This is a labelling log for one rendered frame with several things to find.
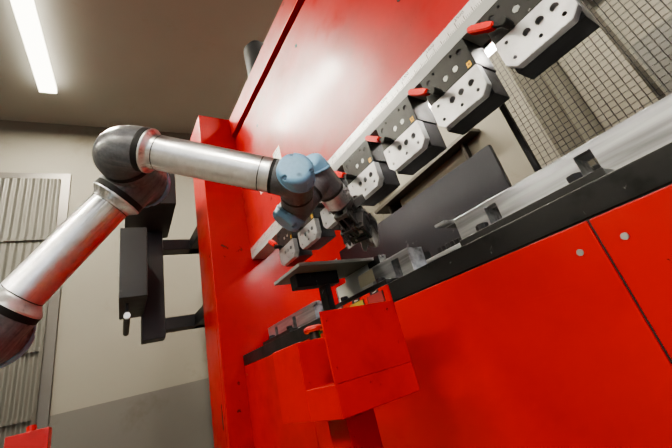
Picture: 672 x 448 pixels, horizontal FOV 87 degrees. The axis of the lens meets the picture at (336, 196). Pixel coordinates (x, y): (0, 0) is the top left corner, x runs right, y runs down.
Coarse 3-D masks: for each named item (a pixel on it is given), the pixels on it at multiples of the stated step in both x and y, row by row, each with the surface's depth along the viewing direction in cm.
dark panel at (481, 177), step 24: (456, 168) 149; (480, 168) 139; (432, 192) 159; (456, 192) 148; (480, 192) 139; (408, 216) 171; (432, 216) 158; (456, 216) 148; (384, 240) 184; (408, 240) 170; (432, 240) 158
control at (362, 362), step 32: (384, 288) 66; (352, 320) 58; (384, 320) 62; (288, 352) 63; (320, 352) 63; (352, 352) 56; (384, 352) 59; (288, 384) 63; (320, 384) 60; (352, 384) 53; (384, 384) 56; (416, 384) 59; (288, 416) 62; (320, 416) 54
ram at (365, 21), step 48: (336, 0) 131; (384, 0) 108; (432, 0) 92; (288, 48) 164; (336, 48) 130; (384, 48) 107; (288, 96) 162; (336, 96) 129; (384, 96) 107; (240, 144) 216; (288, 144) 160; (336, 144) 127
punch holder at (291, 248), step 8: (280, 232) 163; (288, 232) 156; (296, 232) 154; (280, 240) 162; (288, 240) 156; (296, 240) 152; (288, 248) 155; (296, 248) 151; (280, 256) 161; (288, 256) 154; (296, 256) 151; (304, 256) 153; (288, 264) 158
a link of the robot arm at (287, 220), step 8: (320, 192) 86; (312, 200) 80; (320, 200) 87; (280, 208) 81; (288, 208) 79; (296, 208) 78; (304, 208) 79; (312, 208) 84; (280, 216) 81; (288, 216) 80; (296, 216) 81; (304, 216) 83; (280, 224) 85; (288, 224) 81; (296, 224) 81
